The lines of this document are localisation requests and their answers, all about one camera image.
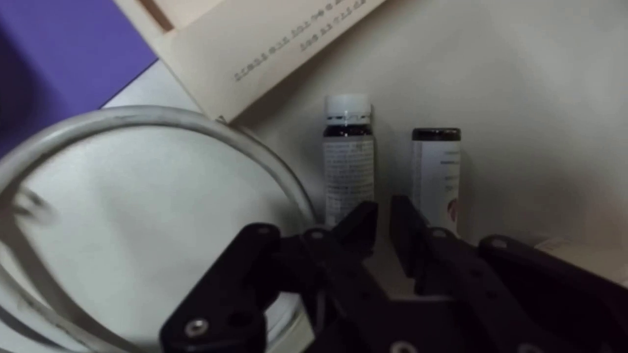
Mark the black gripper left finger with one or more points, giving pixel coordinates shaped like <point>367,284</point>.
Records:
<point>261,295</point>

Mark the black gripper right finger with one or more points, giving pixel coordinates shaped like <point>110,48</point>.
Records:
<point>523,301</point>

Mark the black capped small bottle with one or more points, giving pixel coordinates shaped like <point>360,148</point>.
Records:
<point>434,178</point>

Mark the white capped small bottle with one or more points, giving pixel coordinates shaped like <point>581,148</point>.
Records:
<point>348,164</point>

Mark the wooden tray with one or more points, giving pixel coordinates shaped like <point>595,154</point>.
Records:
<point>261,52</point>

